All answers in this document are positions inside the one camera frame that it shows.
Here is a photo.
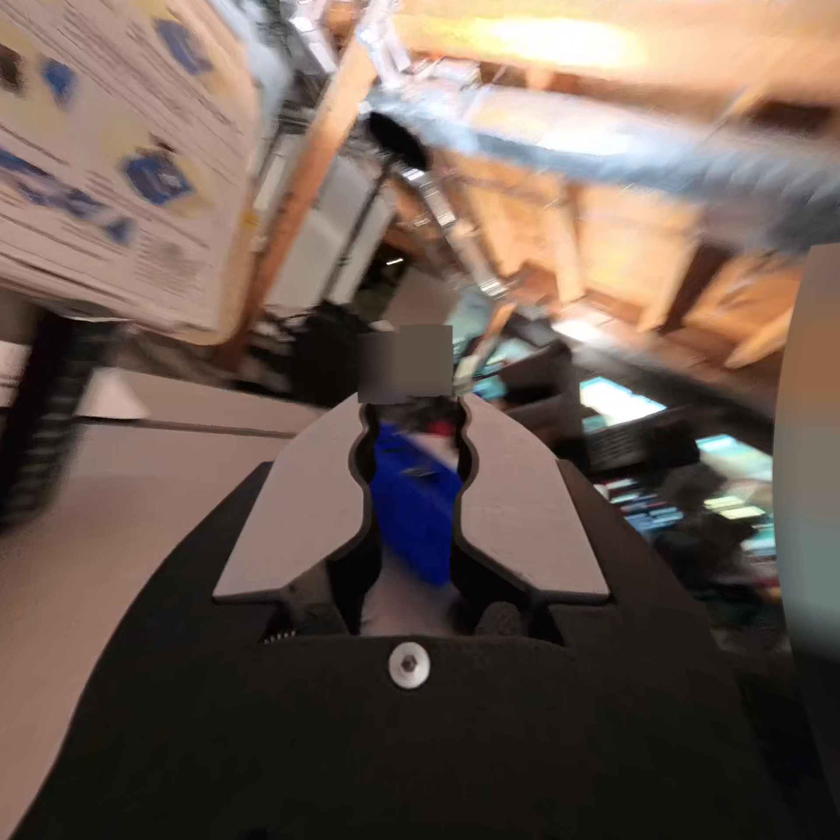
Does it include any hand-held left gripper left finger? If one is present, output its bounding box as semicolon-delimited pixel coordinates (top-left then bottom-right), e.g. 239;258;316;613
213;397;383;605

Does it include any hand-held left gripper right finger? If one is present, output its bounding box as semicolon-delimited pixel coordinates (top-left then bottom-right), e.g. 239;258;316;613
451;392;611;606

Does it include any blue plastic box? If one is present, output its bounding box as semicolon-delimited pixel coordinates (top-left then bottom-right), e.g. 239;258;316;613
369;422;465;586

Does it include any computer monitor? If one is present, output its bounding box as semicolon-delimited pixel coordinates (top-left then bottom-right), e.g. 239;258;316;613
579;376;668;429
696;433;775;487

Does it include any wooden poster board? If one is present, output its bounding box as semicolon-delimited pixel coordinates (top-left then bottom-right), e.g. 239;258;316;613
151;0;265;347

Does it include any printed instruction poster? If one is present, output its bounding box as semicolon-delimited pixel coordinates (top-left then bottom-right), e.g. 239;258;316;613
0;0;260;342

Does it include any silver ceiling duct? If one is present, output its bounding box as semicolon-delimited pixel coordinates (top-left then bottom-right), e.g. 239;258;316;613
364;82;840;253

